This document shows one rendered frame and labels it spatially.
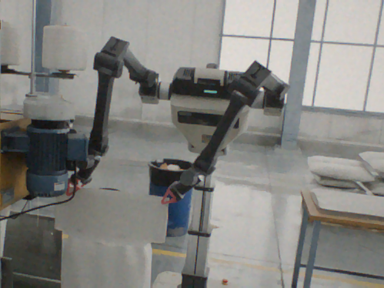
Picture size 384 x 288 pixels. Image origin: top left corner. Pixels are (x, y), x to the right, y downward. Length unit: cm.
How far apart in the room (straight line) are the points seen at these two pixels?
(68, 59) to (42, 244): 119
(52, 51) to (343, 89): 863
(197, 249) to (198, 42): 767
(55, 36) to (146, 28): 844
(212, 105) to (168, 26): 789
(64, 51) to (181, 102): 72
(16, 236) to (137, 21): 802
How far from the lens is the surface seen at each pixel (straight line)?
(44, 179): 162
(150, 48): 1006
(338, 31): 995
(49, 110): 156
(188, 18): 996
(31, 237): 257
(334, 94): 994
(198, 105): 217
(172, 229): 424
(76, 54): 170
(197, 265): 259
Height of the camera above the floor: 159
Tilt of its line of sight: 12 degrees down
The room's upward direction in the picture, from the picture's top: 4 degrees clockwise
